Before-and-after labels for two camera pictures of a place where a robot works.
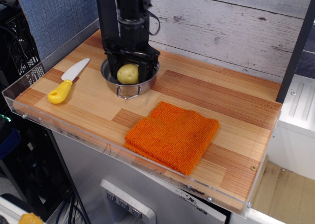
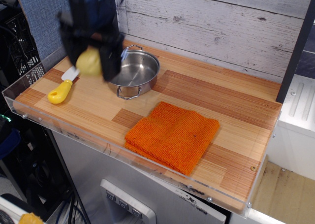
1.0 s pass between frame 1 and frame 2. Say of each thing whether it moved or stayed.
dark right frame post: stayed
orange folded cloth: stayed
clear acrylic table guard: stayed
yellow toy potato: moved
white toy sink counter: stayed
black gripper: moved
